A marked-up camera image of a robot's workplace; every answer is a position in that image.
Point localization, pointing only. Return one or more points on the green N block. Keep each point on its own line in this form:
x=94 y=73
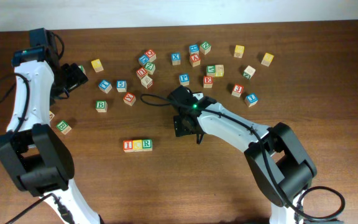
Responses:
x=205 y=47

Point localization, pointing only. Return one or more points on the red A block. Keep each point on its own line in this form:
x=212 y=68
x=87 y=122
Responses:
x=195 y=60

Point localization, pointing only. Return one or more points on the yellow 8 block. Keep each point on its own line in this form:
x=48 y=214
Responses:
x=219 y=70

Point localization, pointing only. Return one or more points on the green J block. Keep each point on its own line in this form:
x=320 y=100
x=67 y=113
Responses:
x=82 y=69

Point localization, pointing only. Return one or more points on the yellow C block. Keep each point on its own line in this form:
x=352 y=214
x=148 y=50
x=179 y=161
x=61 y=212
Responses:
x=137 y=145

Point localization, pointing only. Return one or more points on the blue L block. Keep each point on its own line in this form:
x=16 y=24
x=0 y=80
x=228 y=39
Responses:
x=251 y=100

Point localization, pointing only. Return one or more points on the yellow block upper right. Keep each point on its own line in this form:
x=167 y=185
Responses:
x=267 y=59

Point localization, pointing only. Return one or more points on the green R block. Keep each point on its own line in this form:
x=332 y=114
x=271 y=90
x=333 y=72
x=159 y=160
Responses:
x=147 y=145

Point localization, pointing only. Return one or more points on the yellow block far left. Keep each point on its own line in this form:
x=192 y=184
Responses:
x=51 y=115

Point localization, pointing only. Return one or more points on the green Z block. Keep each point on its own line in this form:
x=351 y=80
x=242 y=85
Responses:
x=150 y=68

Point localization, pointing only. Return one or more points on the blue H block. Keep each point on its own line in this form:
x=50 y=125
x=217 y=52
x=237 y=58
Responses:
x=194 y=49

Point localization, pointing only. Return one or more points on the red U block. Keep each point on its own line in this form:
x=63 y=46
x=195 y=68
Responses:
x=141 y=73

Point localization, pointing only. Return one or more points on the blue P block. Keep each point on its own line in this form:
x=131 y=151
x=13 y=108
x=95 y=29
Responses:
x=184 y=79

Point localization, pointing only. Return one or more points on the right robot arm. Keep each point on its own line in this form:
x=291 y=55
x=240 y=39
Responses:
x=279 y=163

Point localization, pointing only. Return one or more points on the green B block upper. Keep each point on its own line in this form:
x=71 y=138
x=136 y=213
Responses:
x=101 y=106

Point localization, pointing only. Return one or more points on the red Y block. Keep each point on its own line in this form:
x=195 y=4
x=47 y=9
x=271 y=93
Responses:
x=129 y=99

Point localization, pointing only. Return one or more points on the blue 5 block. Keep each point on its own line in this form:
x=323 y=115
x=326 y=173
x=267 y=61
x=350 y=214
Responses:
x=121 y=86

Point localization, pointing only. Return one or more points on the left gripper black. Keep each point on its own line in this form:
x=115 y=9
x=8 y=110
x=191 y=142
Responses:
x=77 y=77

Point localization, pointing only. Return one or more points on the green B block lower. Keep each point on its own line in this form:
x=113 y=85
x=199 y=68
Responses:
x=63 y=127

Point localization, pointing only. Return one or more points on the blue X block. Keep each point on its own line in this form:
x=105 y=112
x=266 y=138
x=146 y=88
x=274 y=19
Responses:
x=176 y=58

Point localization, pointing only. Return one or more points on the blue D block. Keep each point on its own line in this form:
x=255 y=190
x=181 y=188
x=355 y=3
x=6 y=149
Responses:
x=143 y=59

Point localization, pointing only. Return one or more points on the green b block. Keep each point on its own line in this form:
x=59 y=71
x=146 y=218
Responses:
x=101 y=106
x=63 y=127

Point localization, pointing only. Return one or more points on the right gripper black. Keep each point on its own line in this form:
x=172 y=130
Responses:
x=181 y=127

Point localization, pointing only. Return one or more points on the red 3 block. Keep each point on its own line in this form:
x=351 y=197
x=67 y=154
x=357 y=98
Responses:
x=237 y=90

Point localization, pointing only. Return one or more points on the red I block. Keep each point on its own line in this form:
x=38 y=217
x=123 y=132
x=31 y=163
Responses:
x=128 y=146

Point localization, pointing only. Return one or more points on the yellow block upper middle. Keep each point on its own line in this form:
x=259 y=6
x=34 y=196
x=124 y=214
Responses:
x=239 y=51

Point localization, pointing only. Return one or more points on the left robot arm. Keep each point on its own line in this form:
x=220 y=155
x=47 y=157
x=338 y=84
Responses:
x=33 y=155

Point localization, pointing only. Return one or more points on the yellow block upper left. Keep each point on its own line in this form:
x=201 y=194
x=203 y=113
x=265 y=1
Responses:
x=97 y=65

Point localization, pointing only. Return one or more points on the red E block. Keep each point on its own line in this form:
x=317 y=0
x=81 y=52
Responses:
x=207 y=82

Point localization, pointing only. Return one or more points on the blue T block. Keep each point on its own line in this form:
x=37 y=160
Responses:
x=105 y=86

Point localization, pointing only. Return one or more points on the plain wood red-edged block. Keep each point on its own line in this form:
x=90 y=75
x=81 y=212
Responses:
x=147 y=82

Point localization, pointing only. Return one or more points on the red Q block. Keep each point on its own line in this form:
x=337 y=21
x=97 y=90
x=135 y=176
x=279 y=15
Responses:
x=151 y=55

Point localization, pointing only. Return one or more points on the green V block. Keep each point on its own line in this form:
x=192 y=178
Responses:
x=211 y=70

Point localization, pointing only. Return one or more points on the plain wood O block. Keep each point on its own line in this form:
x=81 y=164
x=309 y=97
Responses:
x=248 y=72

